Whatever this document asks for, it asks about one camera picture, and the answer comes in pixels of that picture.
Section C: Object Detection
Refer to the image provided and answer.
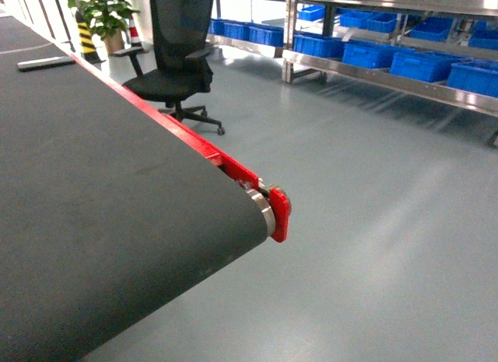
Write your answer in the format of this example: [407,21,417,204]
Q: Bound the stainless steel shelf rack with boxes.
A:
[213,0,497,117]

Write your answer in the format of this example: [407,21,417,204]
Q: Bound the steel conveyor end roller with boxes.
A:
[246,178,292,243]

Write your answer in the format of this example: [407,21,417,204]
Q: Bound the black office chair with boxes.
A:
[112,0,225,135]

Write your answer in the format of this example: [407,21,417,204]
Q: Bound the red white traffic cone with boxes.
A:
[128,15,142,47]

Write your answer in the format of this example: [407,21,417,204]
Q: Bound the yellow black striped bollard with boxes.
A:
[75,10,103,64]

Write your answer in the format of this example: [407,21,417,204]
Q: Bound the green potted plant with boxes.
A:
[68,0,139,54]

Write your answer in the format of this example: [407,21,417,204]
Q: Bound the red conveyor side rail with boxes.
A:
[0,0,292,244]

